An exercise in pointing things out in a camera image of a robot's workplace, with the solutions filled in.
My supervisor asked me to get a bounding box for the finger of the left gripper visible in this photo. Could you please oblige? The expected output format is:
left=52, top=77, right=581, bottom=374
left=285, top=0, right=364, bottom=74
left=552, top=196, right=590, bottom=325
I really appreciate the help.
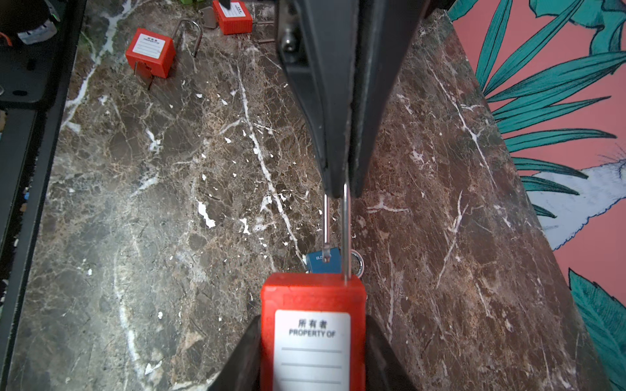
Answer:
left=207, top=315, right=262, bottom=391
left=365, top=315, right=416, bottom=391

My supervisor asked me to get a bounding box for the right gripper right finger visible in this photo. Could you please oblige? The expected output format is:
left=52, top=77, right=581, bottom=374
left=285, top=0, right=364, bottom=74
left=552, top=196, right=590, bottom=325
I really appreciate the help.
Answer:
left=348, top=0, right=430, bottom=197

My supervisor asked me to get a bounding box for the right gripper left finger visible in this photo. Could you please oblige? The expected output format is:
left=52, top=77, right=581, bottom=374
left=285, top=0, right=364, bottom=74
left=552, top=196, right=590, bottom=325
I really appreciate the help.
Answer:
left=276, top=1, right=360, bottom=198

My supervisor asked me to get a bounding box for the red padlock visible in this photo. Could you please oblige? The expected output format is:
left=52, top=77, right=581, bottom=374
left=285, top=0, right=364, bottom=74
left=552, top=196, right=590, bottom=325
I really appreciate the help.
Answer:
left=198, top=1, right=274, bottom=35
left=125, top=19, right=203, bottom=91
left=260, top=184, right=367, bottom=390

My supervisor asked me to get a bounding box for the blue padlock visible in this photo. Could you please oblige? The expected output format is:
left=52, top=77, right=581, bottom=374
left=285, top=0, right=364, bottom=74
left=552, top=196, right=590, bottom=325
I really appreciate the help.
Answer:
left=306, top=248, right=365, bottom=278

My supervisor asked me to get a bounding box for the black front mounting rail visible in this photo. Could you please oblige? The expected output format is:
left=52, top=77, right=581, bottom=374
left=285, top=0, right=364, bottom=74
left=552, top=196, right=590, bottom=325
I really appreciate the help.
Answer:
left=1, top=1, right=87, bottom=389

